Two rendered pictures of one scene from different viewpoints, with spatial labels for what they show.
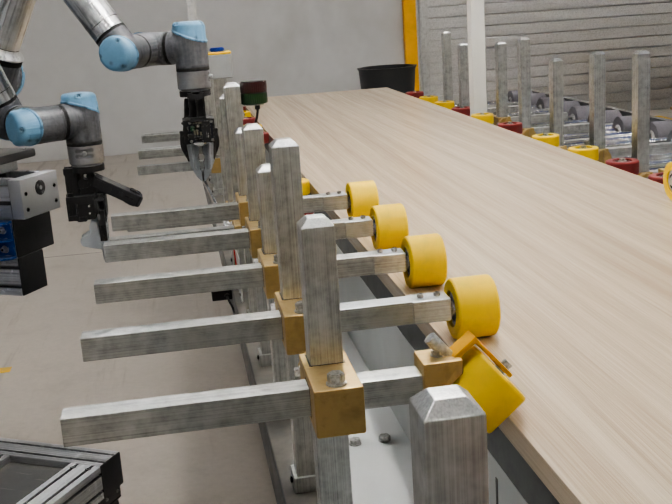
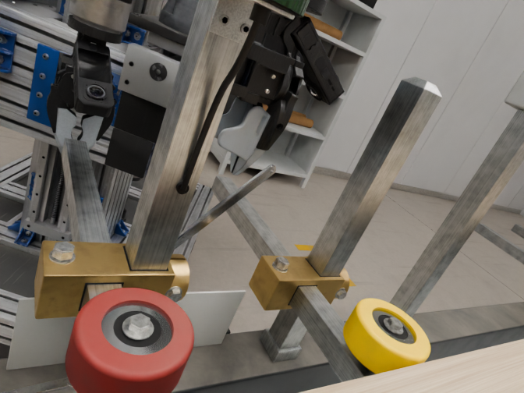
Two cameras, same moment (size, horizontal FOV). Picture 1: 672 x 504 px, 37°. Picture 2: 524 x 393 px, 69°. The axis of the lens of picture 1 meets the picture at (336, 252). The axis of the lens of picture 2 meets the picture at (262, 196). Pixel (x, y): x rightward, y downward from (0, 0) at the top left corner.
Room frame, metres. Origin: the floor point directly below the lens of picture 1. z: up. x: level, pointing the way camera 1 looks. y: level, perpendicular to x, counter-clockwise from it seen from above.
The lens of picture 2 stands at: (2.17, -0.11, 1.11)
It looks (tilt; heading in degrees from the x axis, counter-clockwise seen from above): 22 degrees down; 61
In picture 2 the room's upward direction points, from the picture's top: 24 degrees clockwise
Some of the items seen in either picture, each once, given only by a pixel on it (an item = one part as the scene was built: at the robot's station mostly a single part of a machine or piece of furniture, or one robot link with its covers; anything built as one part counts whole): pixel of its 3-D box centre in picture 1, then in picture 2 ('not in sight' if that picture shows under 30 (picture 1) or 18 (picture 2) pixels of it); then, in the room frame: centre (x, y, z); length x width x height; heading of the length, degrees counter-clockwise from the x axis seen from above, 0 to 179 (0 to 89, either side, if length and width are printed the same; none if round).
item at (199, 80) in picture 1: (195, 81); not in sight; (2.33, 0.29, 1.18); 0.08 x 0.08 x 0.05
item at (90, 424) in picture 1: (246, 405); not in sight; (0.96, 0.10, 0.95); 0.36 x 0.03 x 0.03; 99
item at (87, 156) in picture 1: (86, 155); (97, 9); (2.16, 0.52, 1.05); 0.08 x 0.08 x 0.05
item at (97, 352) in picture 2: not in sight; (120, 377); (2.23, 0.08, 0.85); 0.08 x 0.08 x 0.11
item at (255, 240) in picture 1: (262, 234); not in sight; (1.73, 0.13, 0.95); 0.13 x 0.06 x 0.05; 9
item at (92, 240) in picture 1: (94, 241); (63, 129); (2.14, 0.52, 0.86); 0.06 x 0.03 x 0.09; 98
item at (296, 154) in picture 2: not in sight; (288, 88); (3.61, 2.83, 0.78); 0.90 x 0.45 x 1.55; 8
